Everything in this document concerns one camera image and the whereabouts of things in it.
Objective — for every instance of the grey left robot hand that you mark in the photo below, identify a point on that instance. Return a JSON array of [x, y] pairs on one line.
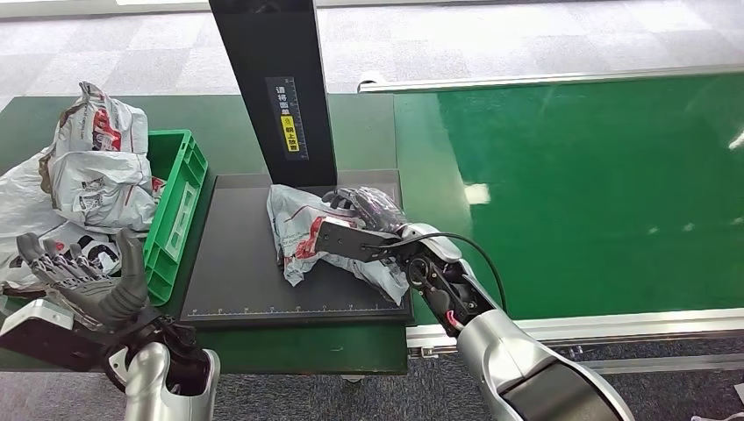
[[110, 296]]

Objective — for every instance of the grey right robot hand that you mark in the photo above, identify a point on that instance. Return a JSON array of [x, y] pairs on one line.
[[375, 209]]

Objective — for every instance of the grey mailer bag red print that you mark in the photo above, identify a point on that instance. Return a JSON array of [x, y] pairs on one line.
[[290, 221]]

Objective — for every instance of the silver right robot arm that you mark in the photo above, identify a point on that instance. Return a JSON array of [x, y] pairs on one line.
[[511, 354]]

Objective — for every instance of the green conveyor belt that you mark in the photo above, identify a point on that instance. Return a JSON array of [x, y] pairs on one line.
[[610, 197]]

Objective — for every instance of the grey mailer bag black print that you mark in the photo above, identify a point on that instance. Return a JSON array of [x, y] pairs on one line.
[[104, 192]]

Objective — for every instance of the green plastic crate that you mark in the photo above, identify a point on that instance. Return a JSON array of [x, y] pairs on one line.
[[174, 209]]

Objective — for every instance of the black yellow column label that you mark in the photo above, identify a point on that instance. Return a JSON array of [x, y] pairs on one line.
[[289, 122]]

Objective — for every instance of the plain grey mailer bag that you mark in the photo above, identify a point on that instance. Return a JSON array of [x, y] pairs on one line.
[[17, 203]]

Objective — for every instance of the crumpled grey mailer red logo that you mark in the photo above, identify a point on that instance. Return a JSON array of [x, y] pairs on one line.
[[93, 122]]

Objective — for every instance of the black scanner column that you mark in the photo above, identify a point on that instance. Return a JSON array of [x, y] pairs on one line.
[[273, 52]]

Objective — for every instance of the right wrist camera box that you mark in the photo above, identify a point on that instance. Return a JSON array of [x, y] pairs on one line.
[[343, 238]]

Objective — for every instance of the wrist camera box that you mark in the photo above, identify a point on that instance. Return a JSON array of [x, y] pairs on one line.
[[343, 238], [46, 337]]

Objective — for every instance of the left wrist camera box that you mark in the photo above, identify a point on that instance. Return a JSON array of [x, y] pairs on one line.
[[46, 337]]

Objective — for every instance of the black scanner base plate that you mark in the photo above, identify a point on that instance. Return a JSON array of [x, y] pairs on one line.
[[232, 261]]

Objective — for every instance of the silver conveyor side rail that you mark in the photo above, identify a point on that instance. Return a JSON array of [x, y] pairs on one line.
[[552, 78], [639, 325]]

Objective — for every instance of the silver conveyor frame bar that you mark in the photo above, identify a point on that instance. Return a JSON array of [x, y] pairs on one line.
[[668, 364]]

